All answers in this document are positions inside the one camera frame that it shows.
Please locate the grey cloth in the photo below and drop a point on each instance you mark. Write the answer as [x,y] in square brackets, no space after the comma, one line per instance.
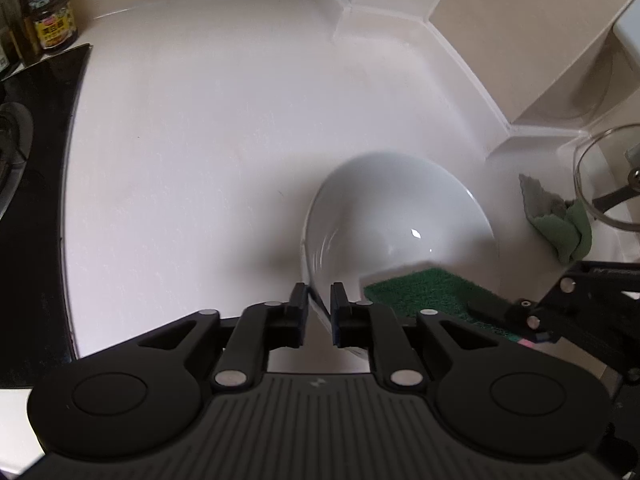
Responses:
[537,197]

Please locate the glass pot lid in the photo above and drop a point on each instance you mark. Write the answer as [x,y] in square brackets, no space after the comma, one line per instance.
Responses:
[600,160]

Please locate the white bowl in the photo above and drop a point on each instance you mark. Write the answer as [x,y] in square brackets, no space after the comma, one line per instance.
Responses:
[390,210]

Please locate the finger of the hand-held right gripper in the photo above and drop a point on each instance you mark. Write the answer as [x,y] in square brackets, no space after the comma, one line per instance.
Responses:
[500,315]

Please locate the black cap oil bottle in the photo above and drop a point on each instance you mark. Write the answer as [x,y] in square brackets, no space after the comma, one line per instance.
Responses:
[27,35]

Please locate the metal stove burner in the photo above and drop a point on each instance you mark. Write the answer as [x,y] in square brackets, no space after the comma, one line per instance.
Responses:
[12,135]

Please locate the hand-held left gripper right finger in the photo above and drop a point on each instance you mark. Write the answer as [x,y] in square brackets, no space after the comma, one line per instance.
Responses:
[337,320]

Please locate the green cloth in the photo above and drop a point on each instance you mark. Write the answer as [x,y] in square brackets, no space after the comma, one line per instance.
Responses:
[565,235]

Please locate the patterned lid sauce jar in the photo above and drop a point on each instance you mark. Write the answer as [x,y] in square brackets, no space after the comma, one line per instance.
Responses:
[52,30]

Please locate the pink and green sponge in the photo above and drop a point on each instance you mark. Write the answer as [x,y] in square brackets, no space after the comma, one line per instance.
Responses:
[425,290]

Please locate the black glass gas stove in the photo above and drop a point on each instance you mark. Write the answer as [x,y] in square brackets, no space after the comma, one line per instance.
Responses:
[40,210]

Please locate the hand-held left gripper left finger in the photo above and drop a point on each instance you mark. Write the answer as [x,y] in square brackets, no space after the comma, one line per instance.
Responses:
[300,320]

